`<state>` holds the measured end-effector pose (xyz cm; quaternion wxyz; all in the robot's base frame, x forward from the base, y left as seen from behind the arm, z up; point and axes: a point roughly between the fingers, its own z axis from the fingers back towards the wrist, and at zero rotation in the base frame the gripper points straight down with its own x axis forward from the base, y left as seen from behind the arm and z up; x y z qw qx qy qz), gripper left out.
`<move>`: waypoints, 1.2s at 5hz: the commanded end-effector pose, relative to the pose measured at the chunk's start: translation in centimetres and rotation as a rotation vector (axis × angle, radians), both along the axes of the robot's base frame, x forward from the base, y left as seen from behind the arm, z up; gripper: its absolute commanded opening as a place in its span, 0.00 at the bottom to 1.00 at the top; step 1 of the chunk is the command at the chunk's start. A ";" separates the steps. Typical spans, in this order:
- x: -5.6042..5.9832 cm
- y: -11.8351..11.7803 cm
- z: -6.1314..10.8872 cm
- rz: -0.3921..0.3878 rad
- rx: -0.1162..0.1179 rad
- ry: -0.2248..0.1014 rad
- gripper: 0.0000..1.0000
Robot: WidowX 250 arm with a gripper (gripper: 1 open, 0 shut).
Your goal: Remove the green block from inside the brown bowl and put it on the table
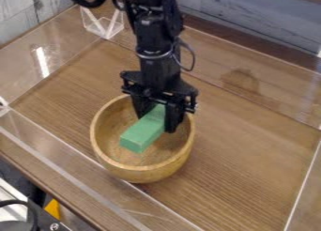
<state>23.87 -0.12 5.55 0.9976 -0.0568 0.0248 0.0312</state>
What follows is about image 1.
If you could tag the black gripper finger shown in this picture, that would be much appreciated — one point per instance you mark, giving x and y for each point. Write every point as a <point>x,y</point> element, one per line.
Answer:
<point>142,105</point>
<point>174,116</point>

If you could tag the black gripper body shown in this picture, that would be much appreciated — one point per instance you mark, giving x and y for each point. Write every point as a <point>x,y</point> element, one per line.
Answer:
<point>158,81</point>

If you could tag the green rectangular block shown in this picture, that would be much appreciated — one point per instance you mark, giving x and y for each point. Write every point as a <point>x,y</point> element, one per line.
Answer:
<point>145,131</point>

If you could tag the brown wooden bowl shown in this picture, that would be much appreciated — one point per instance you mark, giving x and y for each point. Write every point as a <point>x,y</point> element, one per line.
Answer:
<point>160,161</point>

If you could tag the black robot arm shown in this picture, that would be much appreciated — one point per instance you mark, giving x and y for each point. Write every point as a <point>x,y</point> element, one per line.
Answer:
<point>157,24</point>

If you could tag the black device with screw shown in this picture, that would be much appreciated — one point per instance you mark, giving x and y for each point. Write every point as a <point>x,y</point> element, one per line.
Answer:
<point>43,222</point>

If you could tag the clear acrylic tray wall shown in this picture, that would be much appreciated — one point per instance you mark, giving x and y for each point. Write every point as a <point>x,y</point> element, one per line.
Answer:
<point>109,202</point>

